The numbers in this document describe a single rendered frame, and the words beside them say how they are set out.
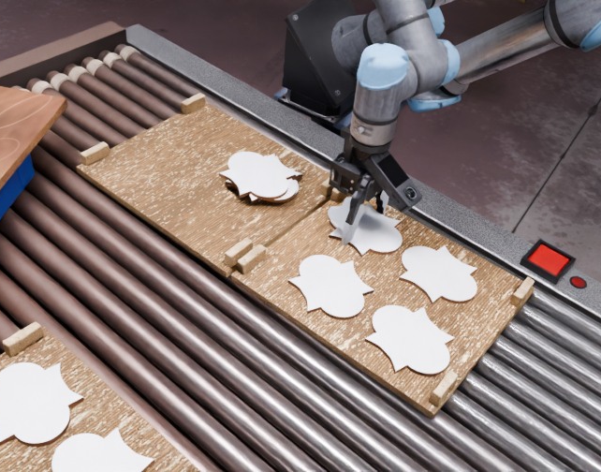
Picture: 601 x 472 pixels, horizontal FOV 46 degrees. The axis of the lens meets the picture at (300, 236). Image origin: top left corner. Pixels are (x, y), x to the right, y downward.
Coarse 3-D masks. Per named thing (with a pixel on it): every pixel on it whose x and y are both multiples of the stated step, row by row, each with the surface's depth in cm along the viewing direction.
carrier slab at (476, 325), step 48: (288, 240) 130; (336, 240) 131; (432, 240) 133; (288, 288) 121; (384, 288) 123; (480, 288) 125; (336, 336) 114; (480, 336) 117; (384, 384) 110; (432, 384) 109
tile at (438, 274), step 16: (416, 256) 128; (432, 256) 129; (448, 256) 129; (416, 272) 125; (432, 272) 126; (448, 272) 126; (464, 272) 126; (432, 288) 123; (448, 288) 123; (464, 288) 123
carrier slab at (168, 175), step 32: (160, 128) 151; (192, 128) 152; (224, 128) 153; (128, 160) 142; (160, 160) 143; (192, 160) 144; (224, 160) 145; (288, 160) 147; (128, 192) 135; (160, 192) 136; (192, 192) 137; (224, 192) 138; (160, 224) 130; (192, 224) 130; (224, 224) 131; (256, 224) 132; (288, 224) 133; (224, 256) 125
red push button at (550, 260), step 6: (540, 246) 135; (546, 246) 136; (534, 252) 134; (540, 252) 134; (546, 252) 134; (552, 252) 135; (528, 258) 133; (534, 258) 133; (540, 258) 133; (546, 258) 133; (552, 258) 133; (558, 258) 133; (564, 258) 134; (540, 264) 132; (546, 264) 132; (552, 264) 132; (558, 264) 132; (564, 264) 132; (552, 270) 131; (558, 270) 131
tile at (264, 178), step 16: (240, 160) 140; (256, 160) 141; (272, 160) 141; (224, 176) 137; (240, 176) 136; (256, 176) 137; (272, 176) 137; (288, 176) 138; (240, 192) 133; (256, 192) 133; (272, 192) 134
